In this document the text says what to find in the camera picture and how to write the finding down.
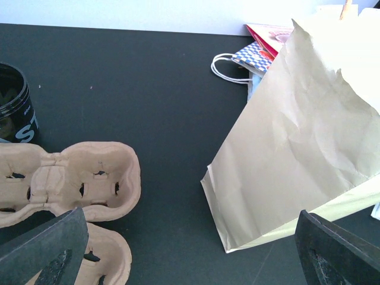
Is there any kraft paper bag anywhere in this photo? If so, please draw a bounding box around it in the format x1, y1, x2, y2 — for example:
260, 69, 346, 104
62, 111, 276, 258
201, 8, 379, 253

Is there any blue checkered paper bag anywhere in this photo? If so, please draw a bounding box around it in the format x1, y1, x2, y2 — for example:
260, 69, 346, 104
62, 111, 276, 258
210, 42, 274, 84

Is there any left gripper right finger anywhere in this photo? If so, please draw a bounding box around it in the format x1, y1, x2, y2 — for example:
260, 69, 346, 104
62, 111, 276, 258
294, 210, 379, 284

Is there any light blue paper bag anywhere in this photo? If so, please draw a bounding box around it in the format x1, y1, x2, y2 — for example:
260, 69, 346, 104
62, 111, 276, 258
247, 72, 262, 101

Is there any pulp cup carrier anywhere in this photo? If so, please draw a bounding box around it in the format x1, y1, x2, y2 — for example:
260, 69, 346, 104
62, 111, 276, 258
75, 223, 132, 284
1, 141, 141, 227

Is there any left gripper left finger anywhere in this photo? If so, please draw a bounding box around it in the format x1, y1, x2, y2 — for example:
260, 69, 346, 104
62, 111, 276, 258
1, 208, 88, 284

